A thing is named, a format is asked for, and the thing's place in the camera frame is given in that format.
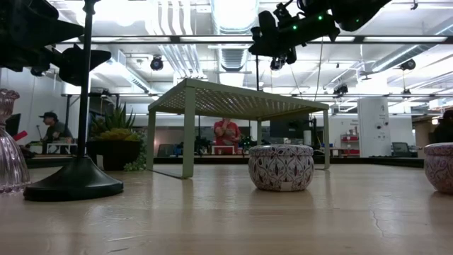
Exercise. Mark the green perforated metal shelf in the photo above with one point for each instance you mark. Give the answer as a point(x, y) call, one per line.
point(230, 101)

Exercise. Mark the small white table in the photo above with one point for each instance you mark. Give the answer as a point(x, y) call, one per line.
point(62, 144)
point(223, 146)

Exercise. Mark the white column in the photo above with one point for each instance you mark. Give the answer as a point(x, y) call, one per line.
point(374, 127)

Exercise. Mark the pink glass candle holder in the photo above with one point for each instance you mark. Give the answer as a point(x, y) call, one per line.
point(10, 159)

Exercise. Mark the patterned round candle tin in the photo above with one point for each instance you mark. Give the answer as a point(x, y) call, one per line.
point(440, 170)
point(281, 170)

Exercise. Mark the tall black candlestick holder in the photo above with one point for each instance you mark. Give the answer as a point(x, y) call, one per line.
point(74, 180)

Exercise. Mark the black overhead rig beam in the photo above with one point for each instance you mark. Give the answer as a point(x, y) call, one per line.
point(212, 39)

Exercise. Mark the succulent plant in black pot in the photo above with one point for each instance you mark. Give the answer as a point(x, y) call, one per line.
point(113, 152)

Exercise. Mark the red storage shelf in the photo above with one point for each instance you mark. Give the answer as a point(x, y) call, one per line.
point(350, 139)

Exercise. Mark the black office chair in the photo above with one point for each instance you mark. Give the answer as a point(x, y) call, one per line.
point(401, 148)

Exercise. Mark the black table frame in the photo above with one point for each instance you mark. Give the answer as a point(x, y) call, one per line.
point(212, 160)

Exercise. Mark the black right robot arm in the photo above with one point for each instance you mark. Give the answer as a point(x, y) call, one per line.
point(357, 12)

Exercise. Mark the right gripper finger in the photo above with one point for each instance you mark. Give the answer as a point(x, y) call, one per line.
point(269, 24)
point(260, 45)

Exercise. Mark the black ceiling spotlight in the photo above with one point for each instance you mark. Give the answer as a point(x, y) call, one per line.
point(156, 63)
point(340, 89)
point(408, 64)

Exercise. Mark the black monitor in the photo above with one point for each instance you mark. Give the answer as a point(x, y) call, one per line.
point(13, 124)
point(288, 129)

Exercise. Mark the red object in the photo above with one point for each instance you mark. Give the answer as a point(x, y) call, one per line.
point(20, 135)

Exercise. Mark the person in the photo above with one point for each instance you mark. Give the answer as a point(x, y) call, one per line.
point(444, 131)
point(56, 132)
point(226, 134)

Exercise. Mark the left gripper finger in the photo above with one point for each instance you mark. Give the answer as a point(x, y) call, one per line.
point(28, 25)
point(72, 63)

